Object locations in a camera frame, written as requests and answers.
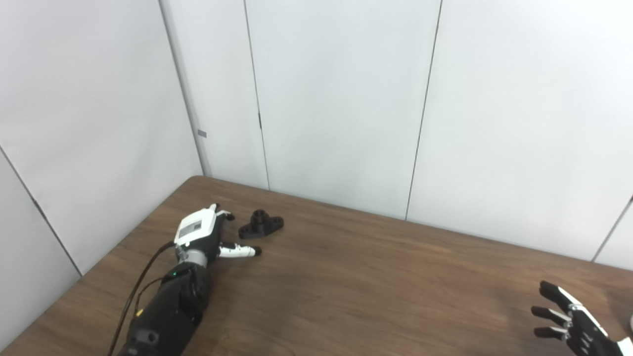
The white and black left hand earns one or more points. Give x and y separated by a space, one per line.
195 227

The black flanged holder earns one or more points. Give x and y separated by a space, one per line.
262 227

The white and black right hand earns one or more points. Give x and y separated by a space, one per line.
583 329

